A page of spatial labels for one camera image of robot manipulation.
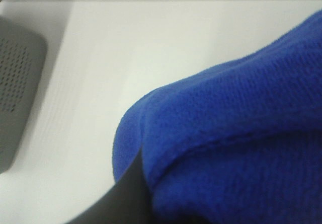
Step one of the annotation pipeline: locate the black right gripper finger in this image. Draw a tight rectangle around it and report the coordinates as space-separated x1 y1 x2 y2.
69 151 152 224

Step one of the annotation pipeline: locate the blue towel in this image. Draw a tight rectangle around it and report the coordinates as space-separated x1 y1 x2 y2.
112 11 321 223

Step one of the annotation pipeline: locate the grey perforated pad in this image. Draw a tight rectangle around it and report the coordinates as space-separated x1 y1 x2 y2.
1 17 47 173

